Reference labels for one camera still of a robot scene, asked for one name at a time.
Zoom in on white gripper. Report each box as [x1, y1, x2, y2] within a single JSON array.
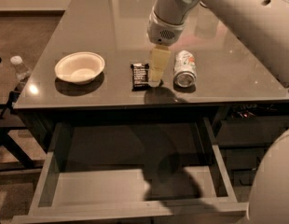
[[147, 8, 185, 87]]

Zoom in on dark side table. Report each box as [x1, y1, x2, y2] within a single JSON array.
[[0, 53, 46, 173]]

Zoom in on white paper bowl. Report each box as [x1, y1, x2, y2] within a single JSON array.
[[54, 52, 105, 85]]

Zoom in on black rxbar chocolate bar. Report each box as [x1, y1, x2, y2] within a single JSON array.
[[131, 63, 149, 91]]

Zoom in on white soda can lying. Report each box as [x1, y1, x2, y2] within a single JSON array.
[[173, 50, 197, 88]]

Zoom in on dark side drawer cabinet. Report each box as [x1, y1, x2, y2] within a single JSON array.
[[216, 103, 289, 186]]

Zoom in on open grey top drawer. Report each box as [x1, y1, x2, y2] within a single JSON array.
[[12, 119, 247, 224]]

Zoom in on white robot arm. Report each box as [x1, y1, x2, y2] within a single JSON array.
[[148, 0, 289, 224]]

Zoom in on clear plastic water bottle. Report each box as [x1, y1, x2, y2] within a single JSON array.
[[10, 56, 32, 81]]

